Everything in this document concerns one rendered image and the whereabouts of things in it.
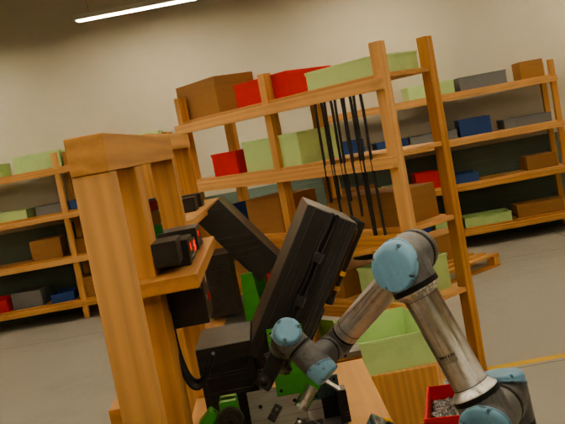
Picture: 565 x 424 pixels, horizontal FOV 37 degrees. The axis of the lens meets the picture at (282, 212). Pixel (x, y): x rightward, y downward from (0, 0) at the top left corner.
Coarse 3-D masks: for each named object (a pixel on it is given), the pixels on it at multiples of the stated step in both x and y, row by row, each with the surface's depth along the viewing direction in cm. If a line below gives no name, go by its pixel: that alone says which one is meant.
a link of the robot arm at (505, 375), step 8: (496, 368) 212; (504, 368) 211; (512, 368) 209; (488, 376) 205; (496, 376) 204; (504, 376) 203; (512, 376) 203; (520, 376) 204; (504, 384) 202; (512, 384) 203; (520, 384) 204; (512, 392) 200; (520, 392) 203; (528, 392) 206; (520, 400) 201; (528, 400) 205; (528, 408) 205; (528, 416) 205
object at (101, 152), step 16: (64, 144) 190; (80, 144) 190; (96, 144) 190; (112, 144) 201; (128, 144) 226; (144, 144) 258; (160, 144) 300; (80, 160) 190; (96, 160) 190; (112, 160) 197; (128, 160) 221; (144, 160) 251; (160, 160) 291; (80, 176) 191
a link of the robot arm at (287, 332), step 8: (280, 320) 218; (288, 320) 218; (272, 328) 221; (280, 328) 217; (288, 328) 217; (296, 328) 217; (272, 336) 219; (280, 336) 216; (288, 336) 216; (296, 336) 216; (304, 336) 219; (272, 344) 223; (280, 344) 217; (288, 344) 216; (296, 344) 217; (280, 352) 224; (288, 352) 218
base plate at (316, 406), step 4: (316, 400) 302; (320, 400) 301; (312, 404) 299; (316, 404) 298; (320, 404) 298; (312, 408) 295; (316, 408) 294; (320, 408) 293; (312, 412) 290; (316, 412) 290; (320, 412) 289; (312, 416) 286; (316, 416) 285; (320, 416) 284; (324, 416) 284; (332, 416) 282; (336, 416) 282; (340, 416) 281; (324, 420) 281; (328, 420) 280; (332, 420) 279; (336, 420) 278; (340, 420) 278
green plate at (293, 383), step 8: (296, 368) 260; (280, 376) 260; (288, 376) 260; (296, 376) 260; (304, 376) 260; (280, 384) 259; (288, 384) 259; (296, 384) 259; (304, 384) 259; (280, 392) 259; (288, 392) 259; (296, 392) 259
